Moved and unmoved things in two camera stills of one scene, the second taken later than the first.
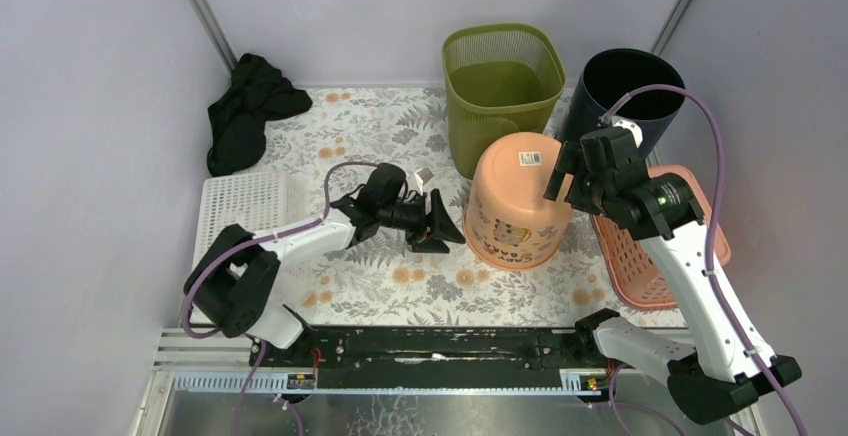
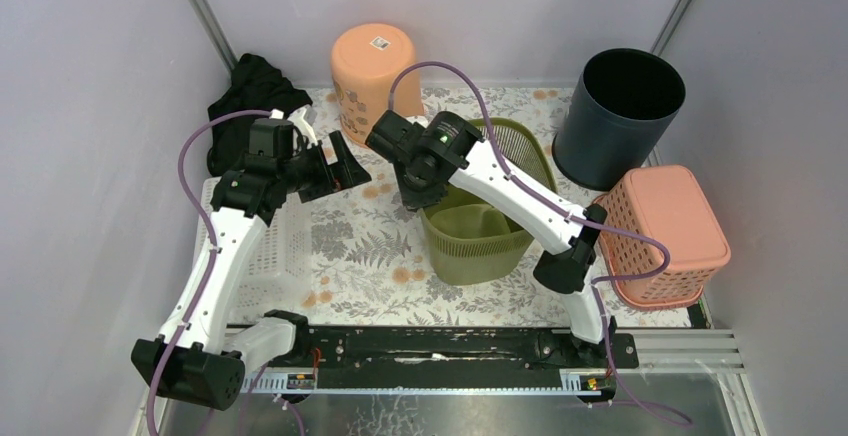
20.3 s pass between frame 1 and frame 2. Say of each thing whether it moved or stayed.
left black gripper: moved
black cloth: stayed
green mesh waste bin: moved
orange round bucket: moved
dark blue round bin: stayed
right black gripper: moved
